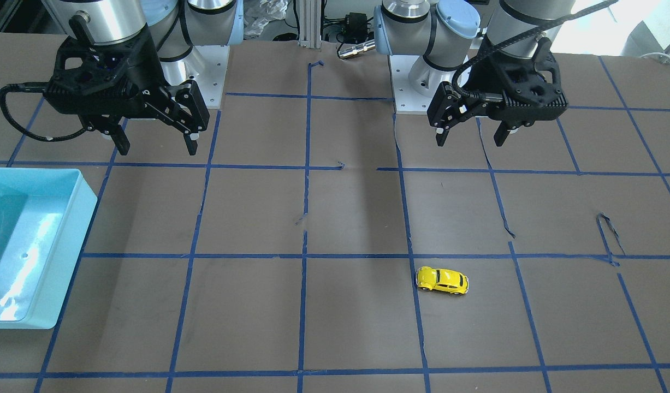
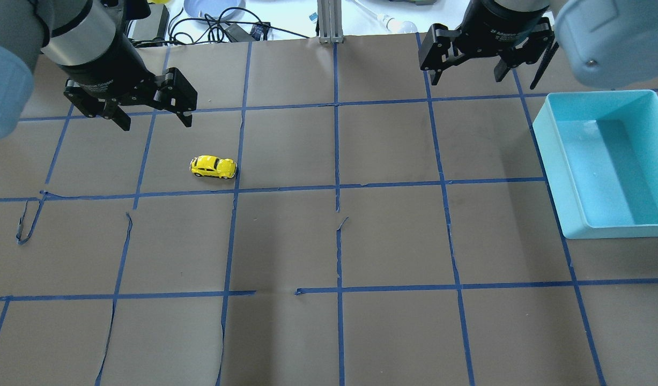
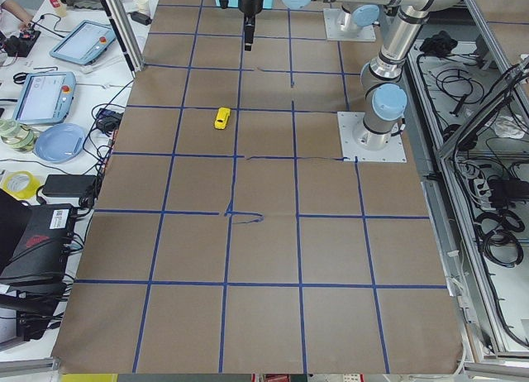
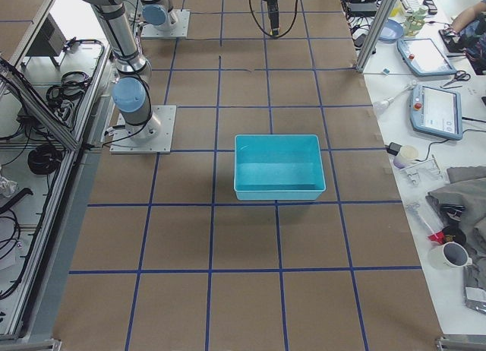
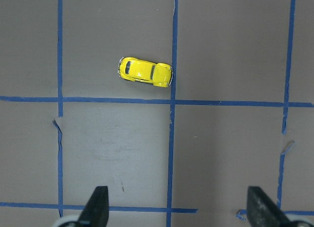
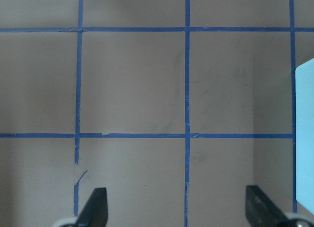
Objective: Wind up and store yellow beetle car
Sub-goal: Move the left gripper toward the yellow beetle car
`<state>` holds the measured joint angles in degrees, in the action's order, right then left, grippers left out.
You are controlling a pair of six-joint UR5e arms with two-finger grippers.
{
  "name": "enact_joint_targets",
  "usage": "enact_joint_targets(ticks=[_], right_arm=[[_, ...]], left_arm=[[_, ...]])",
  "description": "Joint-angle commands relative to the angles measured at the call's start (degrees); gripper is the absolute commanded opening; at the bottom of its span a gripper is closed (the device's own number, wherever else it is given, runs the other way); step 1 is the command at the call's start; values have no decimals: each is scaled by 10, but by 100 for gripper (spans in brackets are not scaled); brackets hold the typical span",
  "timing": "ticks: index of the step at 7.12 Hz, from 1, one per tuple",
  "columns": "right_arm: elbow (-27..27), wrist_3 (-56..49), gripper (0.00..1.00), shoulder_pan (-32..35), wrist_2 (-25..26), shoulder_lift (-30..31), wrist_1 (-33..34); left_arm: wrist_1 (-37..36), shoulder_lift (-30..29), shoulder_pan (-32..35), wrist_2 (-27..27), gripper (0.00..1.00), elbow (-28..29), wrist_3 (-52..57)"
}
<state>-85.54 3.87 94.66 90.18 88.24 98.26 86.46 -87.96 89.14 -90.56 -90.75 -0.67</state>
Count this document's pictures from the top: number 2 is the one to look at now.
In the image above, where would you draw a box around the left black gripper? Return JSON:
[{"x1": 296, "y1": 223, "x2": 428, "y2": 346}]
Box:
[{"x1": 56, "y1": 32, "x2": 198, "y2": 131}]

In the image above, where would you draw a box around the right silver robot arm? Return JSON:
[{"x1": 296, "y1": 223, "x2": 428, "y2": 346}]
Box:
[{"x1": 418, "y1": 1, "x2": 658, "y2": 90}]

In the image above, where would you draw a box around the black power adapter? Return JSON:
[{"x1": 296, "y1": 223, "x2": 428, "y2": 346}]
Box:
[{"x1": 224, "y1": 23, "x2": 271, "y2": 42}]

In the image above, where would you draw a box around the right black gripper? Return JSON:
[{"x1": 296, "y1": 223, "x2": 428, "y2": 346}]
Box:
[{"x1": 418, "y1": 1, "x2": 555, "y2": 86}]

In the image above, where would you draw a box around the brown paper table mat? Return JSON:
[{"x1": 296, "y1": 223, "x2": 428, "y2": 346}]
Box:
[{"x1": 0, "y1": 34, "x2": 658, "y2": 385}]

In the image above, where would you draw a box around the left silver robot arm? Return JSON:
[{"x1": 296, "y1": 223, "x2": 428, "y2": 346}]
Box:
[{"x1": 0, "y1": 1, "x2": 198, "y2": 139}]

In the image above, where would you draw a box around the aluminium frame post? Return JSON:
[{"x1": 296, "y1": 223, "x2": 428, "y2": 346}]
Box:
[{"x1": 316, "y1": 0, "x2": 344, "y2": 44}]

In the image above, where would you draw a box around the yellow beetle toy car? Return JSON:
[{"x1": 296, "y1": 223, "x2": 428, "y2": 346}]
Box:
[{"x1": 189, "y1": 155, "x2": 238, "y2": 179}]

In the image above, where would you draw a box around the white light bulb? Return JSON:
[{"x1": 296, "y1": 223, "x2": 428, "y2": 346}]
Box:
[{"x1": 376, "y1": 14, "x2": 418, "y2": 34}]

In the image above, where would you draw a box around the light blue plastic bin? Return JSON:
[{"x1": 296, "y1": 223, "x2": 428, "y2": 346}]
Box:
[{"x1": 533, "y1": 90, "x2": 658, "y2": 239}]

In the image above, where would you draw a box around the blue plate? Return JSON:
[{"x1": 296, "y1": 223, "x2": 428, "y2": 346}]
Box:
[{"x1": 182, "y1": 0, "x2": 246, "y2": 22}]

